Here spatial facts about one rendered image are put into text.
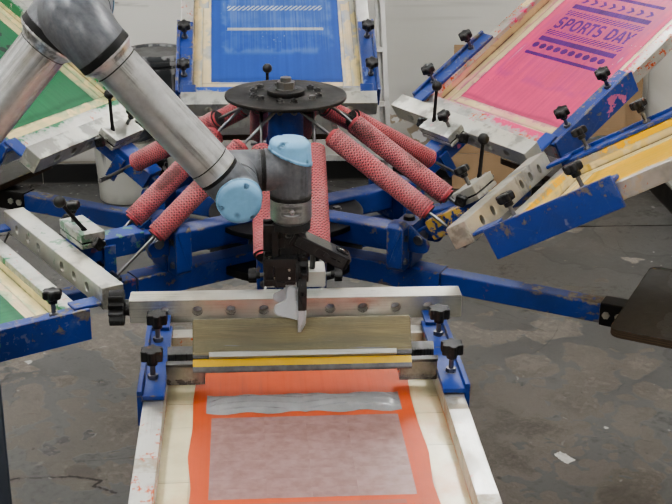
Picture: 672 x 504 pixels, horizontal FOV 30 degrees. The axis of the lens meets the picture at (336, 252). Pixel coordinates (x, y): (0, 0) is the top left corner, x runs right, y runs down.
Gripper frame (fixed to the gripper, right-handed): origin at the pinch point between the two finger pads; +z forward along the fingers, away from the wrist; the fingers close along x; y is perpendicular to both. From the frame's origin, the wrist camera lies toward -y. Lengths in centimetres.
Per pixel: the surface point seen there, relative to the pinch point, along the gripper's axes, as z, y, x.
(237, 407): 13.3, 12.4, 8.5
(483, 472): 10.4, -27.6, 38.3
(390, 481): 13.8, -12.9, 34.7
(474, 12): 21, -107, -413
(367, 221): 7, -19, -73
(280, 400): 13.3, 4.5, 6.3
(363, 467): 13.8, -8.8, 30.0
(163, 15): 21, 49, -413
